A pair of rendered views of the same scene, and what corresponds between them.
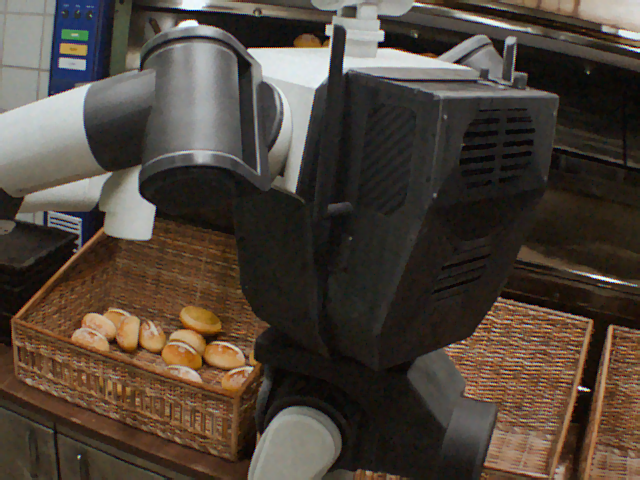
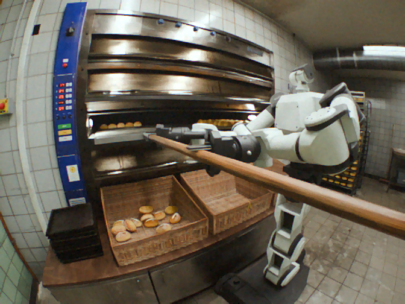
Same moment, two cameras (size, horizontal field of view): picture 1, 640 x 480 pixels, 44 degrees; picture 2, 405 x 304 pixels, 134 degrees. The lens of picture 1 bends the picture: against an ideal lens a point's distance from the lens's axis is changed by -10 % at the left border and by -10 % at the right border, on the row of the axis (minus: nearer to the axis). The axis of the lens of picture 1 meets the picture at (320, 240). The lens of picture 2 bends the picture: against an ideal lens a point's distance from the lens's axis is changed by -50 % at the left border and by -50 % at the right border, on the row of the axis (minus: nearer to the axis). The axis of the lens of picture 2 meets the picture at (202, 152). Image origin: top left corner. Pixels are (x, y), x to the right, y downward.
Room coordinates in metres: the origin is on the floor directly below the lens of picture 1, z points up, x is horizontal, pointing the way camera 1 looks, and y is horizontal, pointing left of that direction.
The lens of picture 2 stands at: (0.84, 0.79, 1.30)
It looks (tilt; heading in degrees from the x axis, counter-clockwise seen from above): 12 degrees down; 309
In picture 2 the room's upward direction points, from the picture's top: straight up
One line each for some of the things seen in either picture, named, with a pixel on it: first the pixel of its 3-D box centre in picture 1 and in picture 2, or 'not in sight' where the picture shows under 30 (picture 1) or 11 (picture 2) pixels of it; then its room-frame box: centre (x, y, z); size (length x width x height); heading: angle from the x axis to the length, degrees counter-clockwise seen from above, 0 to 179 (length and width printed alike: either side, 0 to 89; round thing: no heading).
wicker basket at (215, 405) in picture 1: (168, 321); (149, 213); (1.65, 0.30, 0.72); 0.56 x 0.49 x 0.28; 72
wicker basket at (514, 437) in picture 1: (438, 394); (225, 192); (1.45, -0.26, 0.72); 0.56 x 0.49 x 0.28; 71
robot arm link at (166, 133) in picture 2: not in sight; (169, 136); (1.47, 0.25, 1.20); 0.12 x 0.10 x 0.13; 37
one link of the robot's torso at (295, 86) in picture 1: (379, 185); (311, 125); (0.88, -0.06, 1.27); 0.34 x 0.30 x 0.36; 134
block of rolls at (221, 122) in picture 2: not in sight; (225, 122); (1.94, -1.03, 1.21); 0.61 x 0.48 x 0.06; 161
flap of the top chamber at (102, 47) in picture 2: not in sight; (205, 55); (1.71, -0.34, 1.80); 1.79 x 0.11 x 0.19; 71
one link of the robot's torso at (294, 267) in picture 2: not in sight; (281, 269); (0.87, -0.14, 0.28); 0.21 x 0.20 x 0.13; 73
